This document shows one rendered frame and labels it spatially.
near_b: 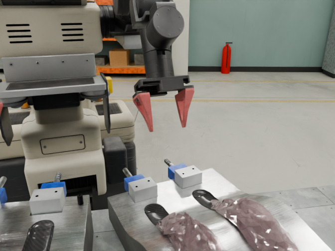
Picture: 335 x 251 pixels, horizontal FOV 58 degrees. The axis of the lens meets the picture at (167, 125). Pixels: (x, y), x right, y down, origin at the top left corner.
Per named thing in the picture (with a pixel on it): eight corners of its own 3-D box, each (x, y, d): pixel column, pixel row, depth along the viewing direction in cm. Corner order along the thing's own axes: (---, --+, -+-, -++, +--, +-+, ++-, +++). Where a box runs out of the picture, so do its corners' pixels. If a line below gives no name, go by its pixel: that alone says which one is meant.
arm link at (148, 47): (162, 31, 65) (136, 32, 63) (171, 17, 58) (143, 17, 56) (167, 62, 64) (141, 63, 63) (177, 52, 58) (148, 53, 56)
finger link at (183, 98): (200, 124, 59) (193, 77, 59) (165, 129, 56) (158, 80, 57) (188, 127, 65) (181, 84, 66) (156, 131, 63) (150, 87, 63)
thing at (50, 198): (48, 185, 64) (45, 163, 62) (73, 183, 65) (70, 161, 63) (34, 227, 52) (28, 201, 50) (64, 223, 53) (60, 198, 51)
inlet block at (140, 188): (115, 182, 71) (113, 162, 69) (134, 177, 74) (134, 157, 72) (135, 213, 61) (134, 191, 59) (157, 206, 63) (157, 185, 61)
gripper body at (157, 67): (191, 84, 59) (185, 47, 59) (140, 88, 56) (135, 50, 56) (180, 90, 65) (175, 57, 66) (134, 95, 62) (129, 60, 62)
